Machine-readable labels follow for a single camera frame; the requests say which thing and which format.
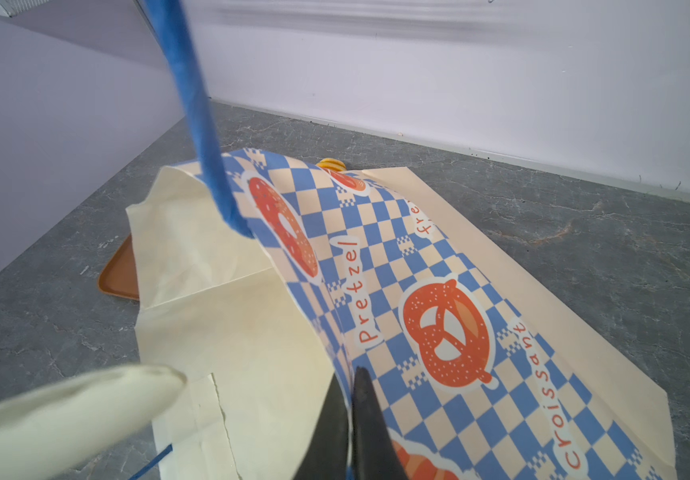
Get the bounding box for metal tongs with white tips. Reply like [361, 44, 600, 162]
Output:
[0, 364, 187, 479]

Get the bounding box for blue checkered paper bag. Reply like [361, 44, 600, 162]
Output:
[125, 0, 679, 480]

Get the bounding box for brown plastic tray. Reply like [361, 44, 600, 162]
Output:
[98, 235, 140, 301]

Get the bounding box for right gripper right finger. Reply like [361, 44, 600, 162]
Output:
[352, 367, 408, 480]

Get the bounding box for ridged long bread loaf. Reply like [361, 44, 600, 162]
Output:
[316, 158, 347, 173]

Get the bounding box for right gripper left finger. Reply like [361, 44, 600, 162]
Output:
[293, 375, 350, 480]

